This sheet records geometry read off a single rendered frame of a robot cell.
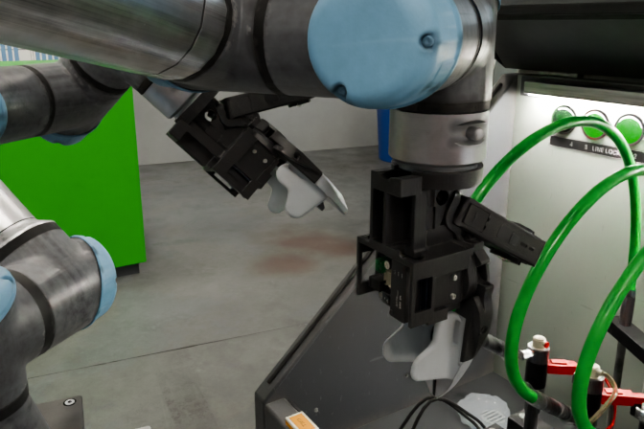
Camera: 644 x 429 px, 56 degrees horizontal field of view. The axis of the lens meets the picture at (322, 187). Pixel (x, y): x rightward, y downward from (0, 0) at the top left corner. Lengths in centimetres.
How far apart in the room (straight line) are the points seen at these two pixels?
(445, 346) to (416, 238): 10
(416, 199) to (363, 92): 15
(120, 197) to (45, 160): 47
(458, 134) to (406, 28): 15
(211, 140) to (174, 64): 33
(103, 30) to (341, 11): 12
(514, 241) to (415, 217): 11
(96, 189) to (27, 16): 355
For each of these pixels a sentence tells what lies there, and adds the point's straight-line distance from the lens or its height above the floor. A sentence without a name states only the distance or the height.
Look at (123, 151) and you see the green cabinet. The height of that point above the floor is 80.
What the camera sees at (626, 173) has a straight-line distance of 76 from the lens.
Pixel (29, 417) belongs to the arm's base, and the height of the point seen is 110.
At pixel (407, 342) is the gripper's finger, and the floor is 127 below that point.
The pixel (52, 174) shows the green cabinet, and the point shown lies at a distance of 377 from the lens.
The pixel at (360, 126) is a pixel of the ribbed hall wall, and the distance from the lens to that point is 782.
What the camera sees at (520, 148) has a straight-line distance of 74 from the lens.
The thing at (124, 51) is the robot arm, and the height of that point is 153.
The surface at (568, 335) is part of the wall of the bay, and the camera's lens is 123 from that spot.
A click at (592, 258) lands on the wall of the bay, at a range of 115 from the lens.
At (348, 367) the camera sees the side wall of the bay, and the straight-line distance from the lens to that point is 111.
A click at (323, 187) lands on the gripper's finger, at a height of 136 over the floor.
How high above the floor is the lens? 154
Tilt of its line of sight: 15 degrees down
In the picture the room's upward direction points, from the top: straight up
